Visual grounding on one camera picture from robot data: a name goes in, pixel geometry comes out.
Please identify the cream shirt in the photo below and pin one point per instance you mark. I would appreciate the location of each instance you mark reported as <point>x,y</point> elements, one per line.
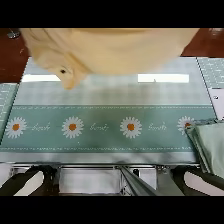
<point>113,50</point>

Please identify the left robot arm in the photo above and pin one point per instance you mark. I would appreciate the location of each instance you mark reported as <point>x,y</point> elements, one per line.
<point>20,183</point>

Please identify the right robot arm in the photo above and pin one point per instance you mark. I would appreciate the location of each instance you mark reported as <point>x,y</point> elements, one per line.
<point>200,181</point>

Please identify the green garment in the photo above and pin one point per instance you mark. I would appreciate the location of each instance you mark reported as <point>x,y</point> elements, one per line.
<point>210,146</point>

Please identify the silver frame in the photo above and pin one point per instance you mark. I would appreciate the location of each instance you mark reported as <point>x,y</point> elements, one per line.
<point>100,180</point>

